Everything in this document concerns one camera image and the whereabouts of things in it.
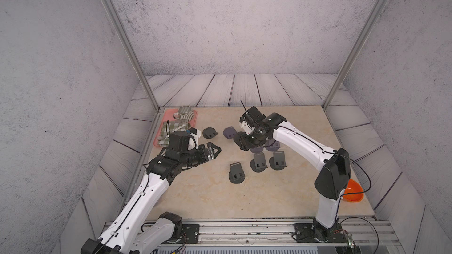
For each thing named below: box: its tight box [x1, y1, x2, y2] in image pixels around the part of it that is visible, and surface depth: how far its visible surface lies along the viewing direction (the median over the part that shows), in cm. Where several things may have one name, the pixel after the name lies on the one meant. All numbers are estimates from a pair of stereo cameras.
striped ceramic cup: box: [173, 105, 195, 122], surface depth 111 cm
